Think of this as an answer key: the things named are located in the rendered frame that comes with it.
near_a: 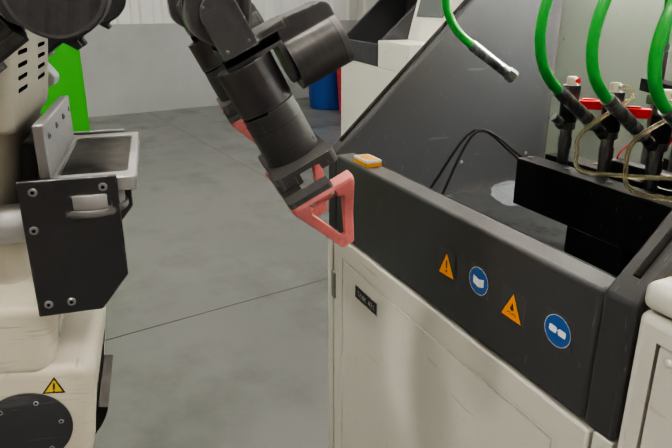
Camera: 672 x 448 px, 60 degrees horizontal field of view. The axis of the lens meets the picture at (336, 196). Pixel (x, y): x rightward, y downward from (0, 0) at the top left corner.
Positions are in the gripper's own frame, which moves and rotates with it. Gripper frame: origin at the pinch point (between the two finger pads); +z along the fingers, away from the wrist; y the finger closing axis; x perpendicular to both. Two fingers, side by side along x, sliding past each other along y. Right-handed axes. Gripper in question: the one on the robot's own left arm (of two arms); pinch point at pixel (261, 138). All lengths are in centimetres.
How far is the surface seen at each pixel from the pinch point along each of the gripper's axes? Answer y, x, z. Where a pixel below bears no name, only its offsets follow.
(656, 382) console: -65, -18, 21
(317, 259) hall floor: 159, -2, 113
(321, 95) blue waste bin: 573, -116, 151
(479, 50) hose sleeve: -13.9, -37.3, 1.6
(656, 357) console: -64, -19, 19
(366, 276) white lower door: -9.4, -3.7, 29.7
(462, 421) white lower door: -39, -3, 41
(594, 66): -42, -36, 1
